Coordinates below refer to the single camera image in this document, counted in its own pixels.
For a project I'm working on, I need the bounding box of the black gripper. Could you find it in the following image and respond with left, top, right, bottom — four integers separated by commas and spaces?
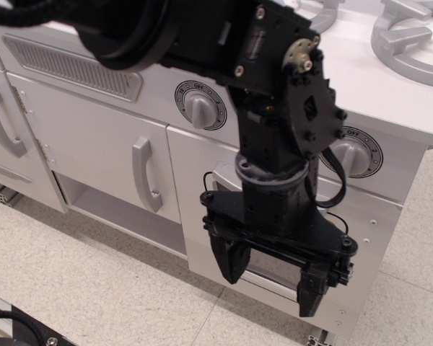
200, 155, 357, 317

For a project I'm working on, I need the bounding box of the silver oven door handle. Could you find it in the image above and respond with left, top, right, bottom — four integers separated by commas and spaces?
212, 161, 242, 192

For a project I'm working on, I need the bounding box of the white oven door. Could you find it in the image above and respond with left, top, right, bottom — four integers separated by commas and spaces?
167, 128, 401, 338

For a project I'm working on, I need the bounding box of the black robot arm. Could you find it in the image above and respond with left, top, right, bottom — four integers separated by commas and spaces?
0, 1, 358, 317

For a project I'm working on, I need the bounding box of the right grey timer knob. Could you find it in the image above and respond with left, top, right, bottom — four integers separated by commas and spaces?
331, 126, 383, 179

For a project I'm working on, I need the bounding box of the grey timer knob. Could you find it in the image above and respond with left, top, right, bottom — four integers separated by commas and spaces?
175, 81, 227, 130
331, 126, 383, 179

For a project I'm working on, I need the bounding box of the left grey timer knob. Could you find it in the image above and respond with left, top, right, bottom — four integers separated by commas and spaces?
175, 81, 227, 130

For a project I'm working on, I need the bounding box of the white toy kitchen unit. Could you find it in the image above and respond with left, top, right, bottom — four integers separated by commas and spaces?
0, 1, 433, 345

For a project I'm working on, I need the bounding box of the white cabinet door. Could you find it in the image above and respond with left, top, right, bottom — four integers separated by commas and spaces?
0, 71, 68, 213
8, 74, 180, 222

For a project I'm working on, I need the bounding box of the middle silver stove burner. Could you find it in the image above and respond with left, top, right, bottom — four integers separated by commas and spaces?
287, 0, 341, 32

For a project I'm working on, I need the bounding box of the silver stove burner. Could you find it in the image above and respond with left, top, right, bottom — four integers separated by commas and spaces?
287, 0, 341, 32
371, 0, 433, 86

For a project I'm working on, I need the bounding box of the right silver stove burner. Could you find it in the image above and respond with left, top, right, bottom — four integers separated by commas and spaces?
371, 0, 433, 86

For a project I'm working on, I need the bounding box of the left white cabinet door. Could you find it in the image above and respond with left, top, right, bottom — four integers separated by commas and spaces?
0, 71, 68, 213

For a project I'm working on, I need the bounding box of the silver vent grille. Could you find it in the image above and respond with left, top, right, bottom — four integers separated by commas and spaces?
2, 35, 143, 102

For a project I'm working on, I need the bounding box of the aluminium frame rail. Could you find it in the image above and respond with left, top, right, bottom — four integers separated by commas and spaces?
307, 327, 338, 346

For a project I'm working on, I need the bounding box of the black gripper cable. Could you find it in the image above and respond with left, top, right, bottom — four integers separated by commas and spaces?
315, 146, 349, 209

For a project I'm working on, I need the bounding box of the silver cabinet door handle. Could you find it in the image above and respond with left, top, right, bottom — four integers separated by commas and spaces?
131, 137, 163, 213

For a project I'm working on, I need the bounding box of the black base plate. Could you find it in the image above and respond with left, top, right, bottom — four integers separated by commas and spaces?
0, 306, 76, 346

